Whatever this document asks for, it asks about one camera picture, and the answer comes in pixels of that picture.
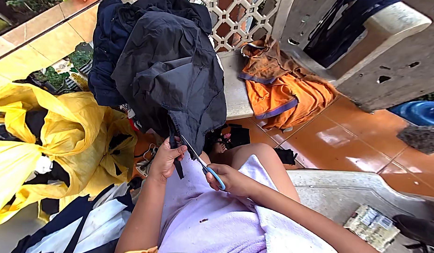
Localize grey rough mat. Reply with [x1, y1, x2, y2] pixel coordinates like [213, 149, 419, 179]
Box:
[396, 125, 434, 155]

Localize person's body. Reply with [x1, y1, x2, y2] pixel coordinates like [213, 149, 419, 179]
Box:
[157, 152, 338, 253]

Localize pale stone bench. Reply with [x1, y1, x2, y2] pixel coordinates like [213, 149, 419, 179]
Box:
[286, 169, 434, 253]

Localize orange garment with purple trim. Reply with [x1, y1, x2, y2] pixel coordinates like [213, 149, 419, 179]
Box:
[238, 37, 339, 131]

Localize pile of navy garments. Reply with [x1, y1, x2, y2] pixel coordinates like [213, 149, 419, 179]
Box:
[88, 0, 213, 107]

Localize pile of fabric scraps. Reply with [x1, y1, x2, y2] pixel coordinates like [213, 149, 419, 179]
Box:
[11, 177, 144, 253]

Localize person's left forearm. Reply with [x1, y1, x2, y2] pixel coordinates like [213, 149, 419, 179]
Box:
[114, 177, 167, 253]

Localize dark grey cloth garment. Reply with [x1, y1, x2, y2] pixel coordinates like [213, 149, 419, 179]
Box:
[111, 12, 227, 180]

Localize large yellow cloth bag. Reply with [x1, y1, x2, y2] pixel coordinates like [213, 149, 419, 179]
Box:
[0, 82, 138, 226]

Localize pale printed packet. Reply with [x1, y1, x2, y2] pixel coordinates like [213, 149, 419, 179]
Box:
[343, 204, 401, 253]

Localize concrete bench with lattice back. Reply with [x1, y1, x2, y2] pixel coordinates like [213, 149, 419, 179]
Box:
[189, 0, 434, 121]

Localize dark navy draped cloth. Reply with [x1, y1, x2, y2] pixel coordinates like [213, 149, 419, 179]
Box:
[303, 0, 402, 69]

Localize black cloth scraps with pink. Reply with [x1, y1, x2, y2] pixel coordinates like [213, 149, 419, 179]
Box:
[203, 124, 251, 154]

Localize person's right hand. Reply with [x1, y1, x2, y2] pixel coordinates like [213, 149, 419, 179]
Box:
[206, 163, 255, 197]

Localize person's legs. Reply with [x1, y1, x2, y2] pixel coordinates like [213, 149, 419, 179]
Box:
[199, 141, 301, 204]

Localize scissors with blue handles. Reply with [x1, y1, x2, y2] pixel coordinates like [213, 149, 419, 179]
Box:
[181, 135, 226, 191]

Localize person's right forearm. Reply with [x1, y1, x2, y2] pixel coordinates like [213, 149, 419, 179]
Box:
[249, 179, 380, 253]

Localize person's left hand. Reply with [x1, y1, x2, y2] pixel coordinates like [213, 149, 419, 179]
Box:
[149, 136, 188, 183]

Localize small black cloth scrap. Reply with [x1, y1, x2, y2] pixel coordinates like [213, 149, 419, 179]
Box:
[274, 148, 298, 166]

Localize blue plastic basin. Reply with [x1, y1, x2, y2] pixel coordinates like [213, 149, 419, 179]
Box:
[387, 101, 434, 126]

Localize black strapped object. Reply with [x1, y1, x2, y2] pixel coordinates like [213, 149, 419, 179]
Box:
[392, 214, 434, 253]

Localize thin white cord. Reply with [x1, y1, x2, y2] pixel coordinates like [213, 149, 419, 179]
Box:
[134, 143, 160, 177]

